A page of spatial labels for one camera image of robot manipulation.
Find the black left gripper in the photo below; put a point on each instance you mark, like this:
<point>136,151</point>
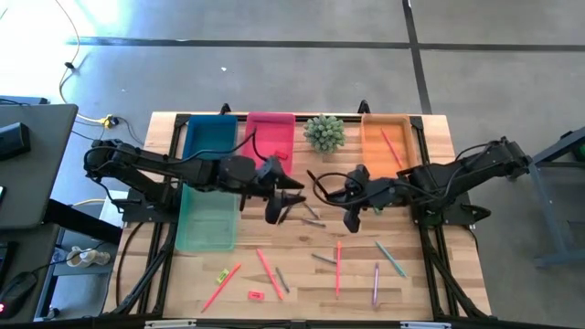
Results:
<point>269,178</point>

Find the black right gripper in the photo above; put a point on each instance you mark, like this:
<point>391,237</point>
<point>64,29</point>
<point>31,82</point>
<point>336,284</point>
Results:
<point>365,194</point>

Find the grey crayon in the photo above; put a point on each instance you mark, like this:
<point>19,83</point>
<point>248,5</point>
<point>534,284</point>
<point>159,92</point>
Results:
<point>282,280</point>
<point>324,259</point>
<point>313,223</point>

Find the teal pen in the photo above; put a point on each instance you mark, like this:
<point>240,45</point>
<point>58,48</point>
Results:
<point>390,259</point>

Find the long pink pencil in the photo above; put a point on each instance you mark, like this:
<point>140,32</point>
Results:
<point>269,274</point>

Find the purple pen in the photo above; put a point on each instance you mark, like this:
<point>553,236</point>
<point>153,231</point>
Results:
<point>375,284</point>

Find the yellow-green eraser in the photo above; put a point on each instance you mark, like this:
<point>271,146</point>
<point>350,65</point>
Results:
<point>222,276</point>

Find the pink eraser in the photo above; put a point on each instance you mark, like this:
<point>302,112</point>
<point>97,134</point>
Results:
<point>256,295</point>

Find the orange pencil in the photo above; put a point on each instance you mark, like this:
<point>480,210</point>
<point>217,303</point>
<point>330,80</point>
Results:
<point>221,287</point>

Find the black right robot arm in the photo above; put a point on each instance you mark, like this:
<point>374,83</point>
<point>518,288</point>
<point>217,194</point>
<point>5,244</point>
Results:
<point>457,176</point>

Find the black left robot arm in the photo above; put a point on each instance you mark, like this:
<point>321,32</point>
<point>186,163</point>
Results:
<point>183,166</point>

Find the orange plastic bin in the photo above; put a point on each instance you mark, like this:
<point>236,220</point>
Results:
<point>375,155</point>

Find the pink plastic bin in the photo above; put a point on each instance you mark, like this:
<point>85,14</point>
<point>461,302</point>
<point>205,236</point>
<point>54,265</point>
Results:
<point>265,137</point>

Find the potted green succulent plant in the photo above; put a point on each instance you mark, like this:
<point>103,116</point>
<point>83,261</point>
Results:
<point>324,134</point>

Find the teal plastic bin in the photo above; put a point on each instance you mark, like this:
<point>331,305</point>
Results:
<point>205,228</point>

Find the blue plastic bin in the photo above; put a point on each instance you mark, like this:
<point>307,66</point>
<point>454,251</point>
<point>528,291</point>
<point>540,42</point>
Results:
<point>208,134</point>

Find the black desk bar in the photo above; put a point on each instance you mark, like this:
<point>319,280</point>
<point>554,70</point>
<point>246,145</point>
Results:
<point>82,221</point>

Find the white rounded object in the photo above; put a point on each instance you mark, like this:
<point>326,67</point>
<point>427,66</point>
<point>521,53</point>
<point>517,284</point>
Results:
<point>87,257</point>

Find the grey desk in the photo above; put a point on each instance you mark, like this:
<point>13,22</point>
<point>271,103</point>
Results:
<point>41,183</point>

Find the black box device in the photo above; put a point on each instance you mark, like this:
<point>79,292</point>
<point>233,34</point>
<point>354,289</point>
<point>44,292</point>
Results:
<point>13,141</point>

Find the black computer mouse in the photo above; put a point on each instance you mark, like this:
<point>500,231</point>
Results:
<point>18,290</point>

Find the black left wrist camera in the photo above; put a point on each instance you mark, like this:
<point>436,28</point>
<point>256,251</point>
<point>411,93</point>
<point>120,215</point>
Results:
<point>274,212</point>

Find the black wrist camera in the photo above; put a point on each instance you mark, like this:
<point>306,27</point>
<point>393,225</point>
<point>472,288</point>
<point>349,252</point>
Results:
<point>352,221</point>
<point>274,212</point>

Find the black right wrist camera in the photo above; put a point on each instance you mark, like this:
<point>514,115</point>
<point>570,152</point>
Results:
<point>352,221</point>

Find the black aluminium rig frame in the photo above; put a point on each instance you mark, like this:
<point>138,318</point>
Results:
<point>354,118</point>

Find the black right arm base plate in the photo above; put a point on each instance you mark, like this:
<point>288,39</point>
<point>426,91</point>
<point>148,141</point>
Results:
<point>461,217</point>

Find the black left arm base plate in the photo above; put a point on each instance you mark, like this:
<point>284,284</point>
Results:
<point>141,215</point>

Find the white frame bracket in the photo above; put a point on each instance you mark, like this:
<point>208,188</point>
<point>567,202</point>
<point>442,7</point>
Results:
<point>169,324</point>
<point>425,325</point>

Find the blue-grey metal cart frame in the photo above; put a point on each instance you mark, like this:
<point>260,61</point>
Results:
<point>544,210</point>

